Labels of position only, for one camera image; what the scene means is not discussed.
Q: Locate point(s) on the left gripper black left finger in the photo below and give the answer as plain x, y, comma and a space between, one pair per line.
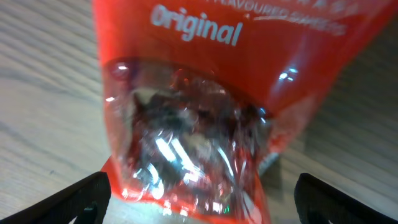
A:
85, 201

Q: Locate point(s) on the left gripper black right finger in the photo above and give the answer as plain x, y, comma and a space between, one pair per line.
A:
319, 203

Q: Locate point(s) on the red Hacks candy bag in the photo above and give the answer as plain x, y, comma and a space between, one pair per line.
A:
199, 94

